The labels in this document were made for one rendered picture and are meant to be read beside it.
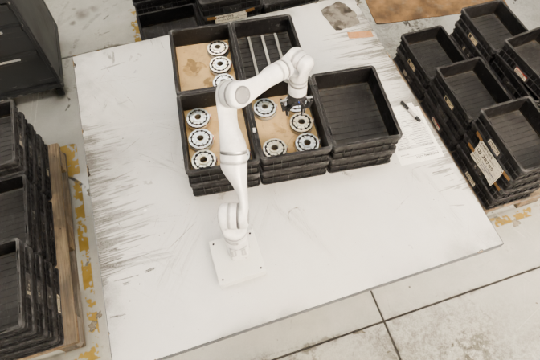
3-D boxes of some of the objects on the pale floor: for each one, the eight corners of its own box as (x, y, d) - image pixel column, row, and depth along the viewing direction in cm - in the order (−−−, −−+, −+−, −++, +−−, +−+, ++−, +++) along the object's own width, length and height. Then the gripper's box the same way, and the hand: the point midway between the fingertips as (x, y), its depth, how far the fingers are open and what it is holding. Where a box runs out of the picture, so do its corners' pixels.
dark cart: (71, 98, 313) (6, -10, 235) (3, 114, 306) (-86, 9, 228) (64, 38, 342) (5, -75, 265) (2, 51, 335) (-78, -61, 258)
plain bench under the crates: (447, 288, 247) (504, 243, 186) (155, 389, 221) (113, 374, 161) (336, 74, 325) (351, -7, 264) (111, 130, 299) (71, 55, 239)
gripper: (280, 99, 175) (279, 124, 189) (318, 94, 177) (314, 119, 191) (276, 84, 179) (276, 109, 193) (313, 79, 181) (310, 104, 195)
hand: (295, 112), depth 191 cm, fingers open, 5 cm apart
